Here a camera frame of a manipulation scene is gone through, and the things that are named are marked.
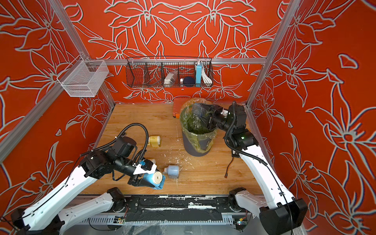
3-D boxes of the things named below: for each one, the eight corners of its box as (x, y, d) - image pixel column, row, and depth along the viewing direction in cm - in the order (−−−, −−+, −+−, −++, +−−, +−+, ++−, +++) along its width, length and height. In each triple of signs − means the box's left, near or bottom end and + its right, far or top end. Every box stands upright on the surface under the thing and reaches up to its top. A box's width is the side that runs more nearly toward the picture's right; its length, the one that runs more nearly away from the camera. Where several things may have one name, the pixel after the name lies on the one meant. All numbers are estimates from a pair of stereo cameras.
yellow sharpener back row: (149, 147, 94) (147, 142, 89) (150, 140, 97) (148, 135, 92) (160, 147, 94) (158, 142, 89) (160, 140, 97) (159, 135, 92)
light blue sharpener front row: (164, 179, 83) (162, 174, 77) (165, 170, 86) (163, 165, 80) (179, 179, 83) (178, 174, 76) (179, 170, 86) (178, 165, 80)
